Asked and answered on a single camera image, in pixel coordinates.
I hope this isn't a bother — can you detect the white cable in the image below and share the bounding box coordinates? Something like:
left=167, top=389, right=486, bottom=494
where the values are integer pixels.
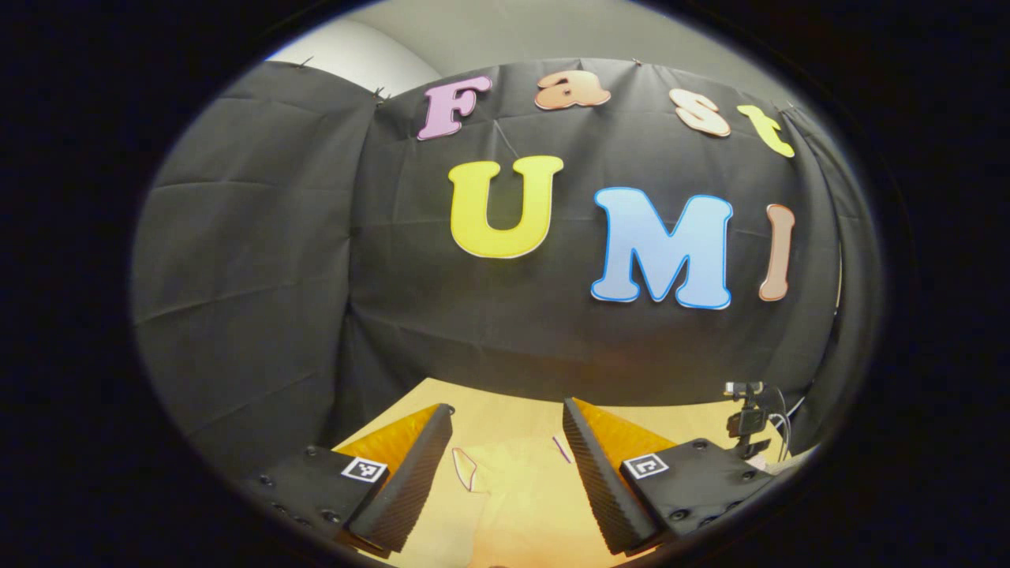
left=768, top=390, right=808, bottom=463

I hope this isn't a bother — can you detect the black backdrop cloth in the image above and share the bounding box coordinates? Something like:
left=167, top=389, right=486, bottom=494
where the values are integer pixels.
left=132, top=57, right=881, bottom=476

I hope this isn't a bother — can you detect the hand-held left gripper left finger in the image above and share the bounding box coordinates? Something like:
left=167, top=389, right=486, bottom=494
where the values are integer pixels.
left=239, top=403, right=456, bottom=559

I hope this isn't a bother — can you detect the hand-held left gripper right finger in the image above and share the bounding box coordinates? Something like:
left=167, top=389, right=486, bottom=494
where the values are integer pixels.
left=562, top=397, right=776, bottom=558

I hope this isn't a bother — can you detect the orange T-shirt with collar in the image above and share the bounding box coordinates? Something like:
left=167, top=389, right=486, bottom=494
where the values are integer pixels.
left=448, top=434, right=602, bottom=568

